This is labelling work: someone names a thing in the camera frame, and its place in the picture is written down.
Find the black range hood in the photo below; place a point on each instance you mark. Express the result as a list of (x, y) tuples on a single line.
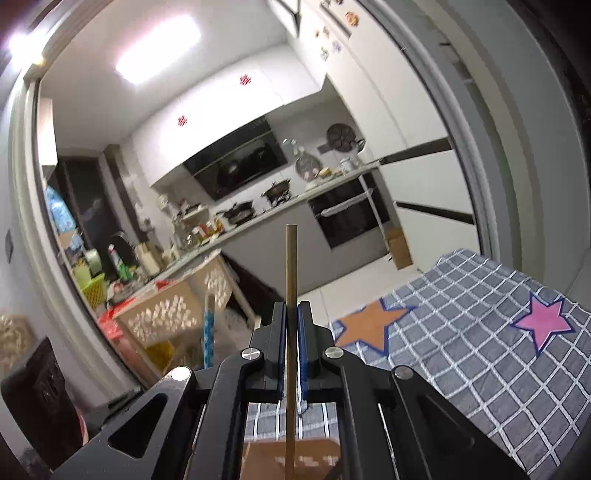
[(236, 159)]

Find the blue patterned chopstick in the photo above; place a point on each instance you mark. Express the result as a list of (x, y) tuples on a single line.
[(208, 331)]

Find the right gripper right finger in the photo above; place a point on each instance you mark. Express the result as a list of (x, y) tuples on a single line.
[(313, 340)]

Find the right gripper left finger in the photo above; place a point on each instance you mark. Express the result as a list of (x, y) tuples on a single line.
[(267, 383)]

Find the cardboard box on floor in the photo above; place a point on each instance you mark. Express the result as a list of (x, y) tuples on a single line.
[(399, 248)]

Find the grey checked star tablecloth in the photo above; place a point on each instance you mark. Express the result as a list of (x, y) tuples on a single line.
[(481, 373)]

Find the white refrigerator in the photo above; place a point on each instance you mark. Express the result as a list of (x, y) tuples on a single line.
[(340, 42)]

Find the beige perforated plastic rack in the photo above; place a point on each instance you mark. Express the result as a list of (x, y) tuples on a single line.
[(165, 327)]

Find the black wok on stove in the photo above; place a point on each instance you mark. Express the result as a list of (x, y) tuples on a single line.
[(279, 192)]

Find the black built-in oven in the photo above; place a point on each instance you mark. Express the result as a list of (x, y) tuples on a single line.
[(349, 210)]

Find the wooden chopstick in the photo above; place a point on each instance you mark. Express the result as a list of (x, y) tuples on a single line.
[(291, 352)]

